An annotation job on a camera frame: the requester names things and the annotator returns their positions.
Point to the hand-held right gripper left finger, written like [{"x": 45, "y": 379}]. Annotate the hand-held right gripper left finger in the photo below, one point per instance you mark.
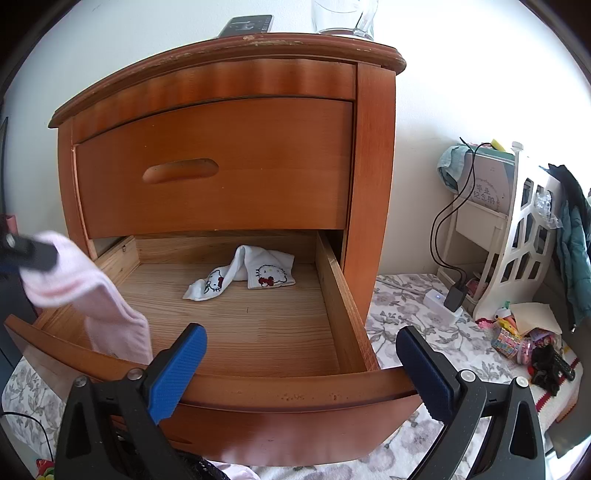
[{"x": 180, "y": 374}]

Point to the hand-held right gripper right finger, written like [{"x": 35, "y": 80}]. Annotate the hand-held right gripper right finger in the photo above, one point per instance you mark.
[{"x": 425, "y": 374}]

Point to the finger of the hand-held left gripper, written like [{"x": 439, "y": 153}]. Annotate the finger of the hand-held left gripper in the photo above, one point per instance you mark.
[{"x": 32, "y": 254}]

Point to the light pink sock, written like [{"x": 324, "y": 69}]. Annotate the light pink sock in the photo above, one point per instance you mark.
[{"x": 92, "y": 295}]

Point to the wooden nightstand drawer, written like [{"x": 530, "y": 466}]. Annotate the wooden nightstand drawer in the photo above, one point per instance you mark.
[
  {"x": 254, "y": 184},
  {"x": 254, "y": 323}
]

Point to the black lace cloth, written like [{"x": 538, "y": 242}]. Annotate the black lace cloth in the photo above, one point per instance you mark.
[{"x": 198, "y": 470}]

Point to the light pink garment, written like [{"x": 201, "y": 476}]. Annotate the light pink garment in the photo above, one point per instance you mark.
[{"x": 235, "y": 474}]

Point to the grey floral bedsheet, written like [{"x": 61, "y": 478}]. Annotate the grey floral bedsheet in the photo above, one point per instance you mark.
[{"x": 406, "y": 314}]

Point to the white power strip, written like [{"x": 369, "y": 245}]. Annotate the white power strip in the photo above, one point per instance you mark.
[{"x": 434, "y": 302}]

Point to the black charger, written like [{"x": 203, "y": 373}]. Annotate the black charger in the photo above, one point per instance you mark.
[{"x": 455, "y": 297}]

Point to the colourful cube toy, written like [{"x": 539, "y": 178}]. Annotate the colourful cube toy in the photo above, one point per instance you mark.
[{"x": 505, "y": 341}]

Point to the white cat print sock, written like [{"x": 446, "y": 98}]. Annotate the white cat print sock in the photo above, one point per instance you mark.
[
  {"x": 207, "y": 284},
  {"x": 272, "y": 272}
]

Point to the white lattice rack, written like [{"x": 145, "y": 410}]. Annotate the white lattice rack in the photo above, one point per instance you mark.
[{"x": 503, "y": 286}]

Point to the white red-striped towel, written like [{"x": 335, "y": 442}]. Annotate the white red-striped towel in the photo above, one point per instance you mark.
[{"x": 554, "y": 407}]

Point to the grey flat board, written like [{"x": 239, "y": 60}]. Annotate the grey flat board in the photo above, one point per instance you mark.
[{"x": 572, "y": 415}]

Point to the red floral blanket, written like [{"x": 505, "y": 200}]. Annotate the red floral blanket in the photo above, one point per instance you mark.
[{"x": 46, "y": 470}]

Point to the wooden nightstand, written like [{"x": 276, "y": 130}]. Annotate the wooden nightstand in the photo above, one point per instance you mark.
[{"x": 374, "y": 184}]

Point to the grey book box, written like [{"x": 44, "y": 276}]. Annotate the grey book box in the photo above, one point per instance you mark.
[{"x": 489, "y": 184}]

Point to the dark green jacket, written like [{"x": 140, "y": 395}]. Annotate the dark green jacket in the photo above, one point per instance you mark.
[{"x": 575, "y": 240}]

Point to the clear plastic bag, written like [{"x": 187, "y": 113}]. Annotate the clear plastic bag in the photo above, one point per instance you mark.
[{"x": 545, "y": 205}]

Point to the teal cloth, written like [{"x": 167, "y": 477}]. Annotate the teal cloth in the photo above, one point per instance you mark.
[{"x": 452, "y": 166}]

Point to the yellow sponge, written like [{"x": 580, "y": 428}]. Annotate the yellow sponge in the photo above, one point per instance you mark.
[{"x": 498, "y": 144}]

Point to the clear glass mug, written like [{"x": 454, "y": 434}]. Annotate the clear glass mug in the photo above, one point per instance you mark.
[{"x": 364, "y": 23}]

